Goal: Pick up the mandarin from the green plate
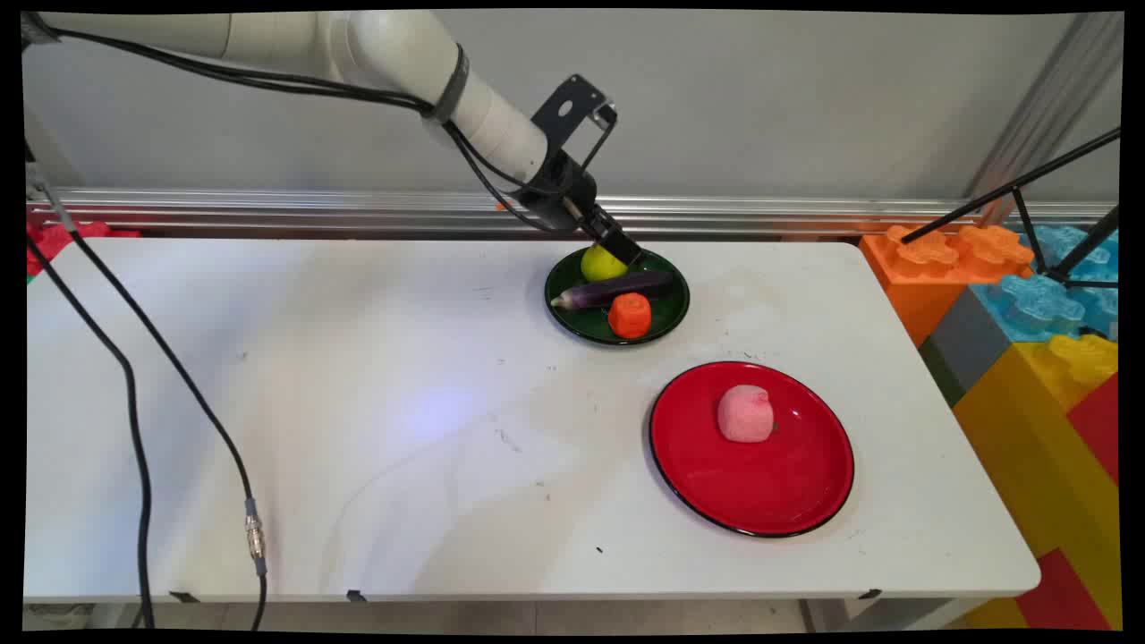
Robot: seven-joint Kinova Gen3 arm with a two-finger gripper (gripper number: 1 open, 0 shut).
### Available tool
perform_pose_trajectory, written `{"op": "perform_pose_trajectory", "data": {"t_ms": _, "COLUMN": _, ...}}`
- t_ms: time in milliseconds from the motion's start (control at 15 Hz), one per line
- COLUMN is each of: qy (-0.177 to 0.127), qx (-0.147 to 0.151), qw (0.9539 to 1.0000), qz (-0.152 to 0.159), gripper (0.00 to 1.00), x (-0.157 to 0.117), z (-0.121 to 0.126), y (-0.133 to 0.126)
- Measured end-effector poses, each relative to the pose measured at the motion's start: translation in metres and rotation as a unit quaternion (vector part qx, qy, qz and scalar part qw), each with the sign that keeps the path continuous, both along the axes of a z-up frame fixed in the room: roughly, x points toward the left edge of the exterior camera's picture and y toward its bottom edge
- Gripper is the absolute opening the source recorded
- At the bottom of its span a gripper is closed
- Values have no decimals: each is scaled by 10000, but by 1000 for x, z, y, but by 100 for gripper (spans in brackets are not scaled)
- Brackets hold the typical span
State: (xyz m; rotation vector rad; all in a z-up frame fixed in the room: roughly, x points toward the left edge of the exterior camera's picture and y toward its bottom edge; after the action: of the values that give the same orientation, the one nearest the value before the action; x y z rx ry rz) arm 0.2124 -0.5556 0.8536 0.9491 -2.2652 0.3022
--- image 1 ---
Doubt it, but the purple toy eggplant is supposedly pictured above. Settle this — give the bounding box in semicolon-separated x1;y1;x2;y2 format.
550;270;674;311

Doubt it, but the yellow giant building block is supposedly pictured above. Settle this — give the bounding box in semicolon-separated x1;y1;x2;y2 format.
953;334;1121;629

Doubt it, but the dark green giant block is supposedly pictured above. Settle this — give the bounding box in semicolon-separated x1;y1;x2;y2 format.
919;336;966;409

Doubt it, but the blue giant building block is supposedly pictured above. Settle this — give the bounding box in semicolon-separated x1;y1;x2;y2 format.
971;224;1120;343

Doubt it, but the dark green plate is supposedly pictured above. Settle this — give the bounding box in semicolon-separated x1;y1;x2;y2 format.
544;246;691;347

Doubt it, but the yellow-green toy pear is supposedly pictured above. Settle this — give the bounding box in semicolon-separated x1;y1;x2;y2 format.
581;243;630;283

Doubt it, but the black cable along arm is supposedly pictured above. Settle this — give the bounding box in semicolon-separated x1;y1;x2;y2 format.
22;25;578;235

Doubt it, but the red giant building block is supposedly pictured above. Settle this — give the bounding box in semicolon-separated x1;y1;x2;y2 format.
1015;547;1112;631
1064;374;1120;486

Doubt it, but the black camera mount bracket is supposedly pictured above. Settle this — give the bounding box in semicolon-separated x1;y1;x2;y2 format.
531;74;619;173

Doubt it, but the black tripod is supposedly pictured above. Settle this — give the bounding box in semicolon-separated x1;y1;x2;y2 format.
902;128;1121;290

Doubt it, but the thick black cable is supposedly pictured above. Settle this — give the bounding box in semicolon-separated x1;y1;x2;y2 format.
25;234;156;630

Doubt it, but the orange giant building block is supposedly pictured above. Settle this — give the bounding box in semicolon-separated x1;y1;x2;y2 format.
859;224;1037;348

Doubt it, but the orange toy persimmon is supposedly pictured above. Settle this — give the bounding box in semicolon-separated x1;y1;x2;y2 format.
608;292;653;340

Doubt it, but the red plastic block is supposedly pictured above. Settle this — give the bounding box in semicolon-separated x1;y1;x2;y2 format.
27;221;141;277

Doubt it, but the black strap on arm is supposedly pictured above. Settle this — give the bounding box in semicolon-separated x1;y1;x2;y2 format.
424;43;471;124

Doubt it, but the pink toy peach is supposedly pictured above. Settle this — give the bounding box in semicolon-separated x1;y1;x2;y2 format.
717;385;776;444

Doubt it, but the aluminium rail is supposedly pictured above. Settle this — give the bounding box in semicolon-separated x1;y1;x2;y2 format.
27;186;1119;239

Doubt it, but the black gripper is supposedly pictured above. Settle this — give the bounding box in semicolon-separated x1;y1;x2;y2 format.
515;150;646;267

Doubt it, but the black cable with metal connector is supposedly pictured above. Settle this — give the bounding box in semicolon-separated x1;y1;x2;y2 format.
31;174;269;631

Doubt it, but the red plate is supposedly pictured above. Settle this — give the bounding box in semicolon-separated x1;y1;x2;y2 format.
649;360;855;538

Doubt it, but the grey giant building block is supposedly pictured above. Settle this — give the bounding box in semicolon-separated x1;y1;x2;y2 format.
930;286;1014;396

